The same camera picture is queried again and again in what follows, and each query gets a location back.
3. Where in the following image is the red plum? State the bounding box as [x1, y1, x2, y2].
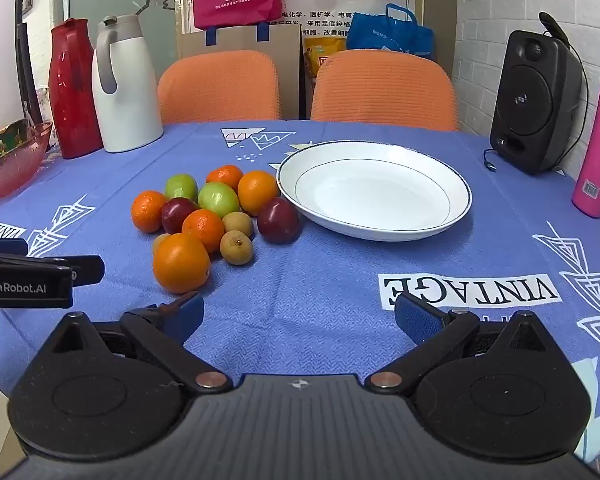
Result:
[257, 197, 302, 245]
[161, 197, 201, 235]

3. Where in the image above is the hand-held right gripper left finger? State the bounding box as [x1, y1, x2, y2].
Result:
[44, 291, 233, 393]

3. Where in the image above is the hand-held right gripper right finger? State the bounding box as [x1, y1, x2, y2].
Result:
[366, 292, 556, 393]

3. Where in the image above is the black speaker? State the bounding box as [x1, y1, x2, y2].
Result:
[490, 30, 583, 176]

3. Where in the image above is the yellow snack bag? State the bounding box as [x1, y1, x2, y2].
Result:
[302, 35, 351, 93]

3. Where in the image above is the white porcelain plate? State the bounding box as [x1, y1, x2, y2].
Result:
[276, 141, 472, 242]

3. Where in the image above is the orange fabric chair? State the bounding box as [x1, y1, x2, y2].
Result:
[157, 50, 281, 125]
[311, 50, 460, 132]

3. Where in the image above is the blue printed tablecloth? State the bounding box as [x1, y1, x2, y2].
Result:
[0, 120, 600, 461]

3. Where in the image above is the pink glass bowl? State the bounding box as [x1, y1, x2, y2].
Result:
[0, 121, 54, 200]

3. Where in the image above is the small rough tangerine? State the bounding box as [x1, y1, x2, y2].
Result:
[131, 190, 168, 234]
[206, 165, 244, 193]
[181, 208, 226, 255]

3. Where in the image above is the green jujube fruit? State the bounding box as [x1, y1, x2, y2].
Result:
[197, 181, 241, 219]
[165, 174, 199, 202]

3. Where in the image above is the white thermos jug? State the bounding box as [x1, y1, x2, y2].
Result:
[91, 15, 165, 154]

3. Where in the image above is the red thermos jug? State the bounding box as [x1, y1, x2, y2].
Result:
[48, 18, 103, 160]

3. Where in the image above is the blue tote bag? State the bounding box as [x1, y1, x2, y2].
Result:
[346, 3, 436, 59]

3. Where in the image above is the magenta tote bag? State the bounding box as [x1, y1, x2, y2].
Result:
[190, 0, 283, 46]

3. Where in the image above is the smooth round orange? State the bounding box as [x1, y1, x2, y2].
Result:
[152, 233, 212, 295]
[237, 170, 280, 217]

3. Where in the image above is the pink bottle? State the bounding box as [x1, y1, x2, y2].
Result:
[571, 82, 600, 218]

